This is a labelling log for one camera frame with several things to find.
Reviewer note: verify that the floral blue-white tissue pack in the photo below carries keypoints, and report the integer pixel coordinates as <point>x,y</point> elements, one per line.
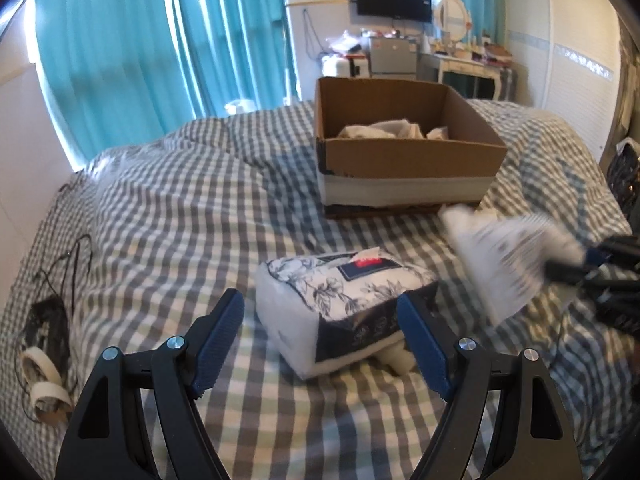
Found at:
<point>330,295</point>

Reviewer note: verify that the small white cloth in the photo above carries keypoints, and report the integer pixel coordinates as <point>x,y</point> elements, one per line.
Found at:
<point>436,133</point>

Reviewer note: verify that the white dressing table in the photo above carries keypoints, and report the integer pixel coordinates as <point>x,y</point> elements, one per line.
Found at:
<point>465,70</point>

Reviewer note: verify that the dark patterned bag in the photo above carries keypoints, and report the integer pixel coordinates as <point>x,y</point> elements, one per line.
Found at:
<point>625,180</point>

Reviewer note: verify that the brown cardboard box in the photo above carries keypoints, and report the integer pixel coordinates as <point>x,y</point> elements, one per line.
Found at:
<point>400,165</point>

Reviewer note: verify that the silver mini fridge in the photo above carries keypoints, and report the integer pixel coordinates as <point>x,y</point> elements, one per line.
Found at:
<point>392,57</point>

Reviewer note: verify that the beige cloth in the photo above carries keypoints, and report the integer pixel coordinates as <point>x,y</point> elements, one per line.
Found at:
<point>400,357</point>

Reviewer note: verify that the white printed tissue pack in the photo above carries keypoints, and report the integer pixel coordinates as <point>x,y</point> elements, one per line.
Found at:
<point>505,255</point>

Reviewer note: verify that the white wardrobe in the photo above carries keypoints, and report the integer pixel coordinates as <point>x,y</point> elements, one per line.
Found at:
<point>570,45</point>

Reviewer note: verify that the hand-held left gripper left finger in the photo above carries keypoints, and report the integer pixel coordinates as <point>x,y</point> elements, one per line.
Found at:
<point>219,342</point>

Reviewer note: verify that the white tape rolls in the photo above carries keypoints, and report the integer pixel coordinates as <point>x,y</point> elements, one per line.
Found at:
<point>42,385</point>

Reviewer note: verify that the wide teal curtain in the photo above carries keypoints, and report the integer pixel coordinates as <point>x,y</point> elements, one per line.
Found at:
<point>125,45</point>

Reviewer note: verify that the grey checked blanket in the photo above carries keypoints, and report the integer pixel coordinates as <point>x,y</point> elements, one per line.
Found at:
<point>200,210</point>

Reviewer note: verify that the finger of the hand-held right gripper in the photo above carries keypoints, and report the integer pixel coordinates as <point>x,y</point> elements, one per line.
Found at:
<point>567,270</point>
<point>597,256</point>

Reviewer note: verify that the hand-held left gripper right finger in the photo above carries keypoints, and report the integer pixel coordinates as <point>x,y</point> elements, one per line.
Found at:
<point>425,350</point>

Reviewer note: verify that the white oval mirror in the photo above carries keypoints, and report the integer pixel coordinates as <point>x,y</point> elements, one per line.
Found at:
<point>452,17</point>

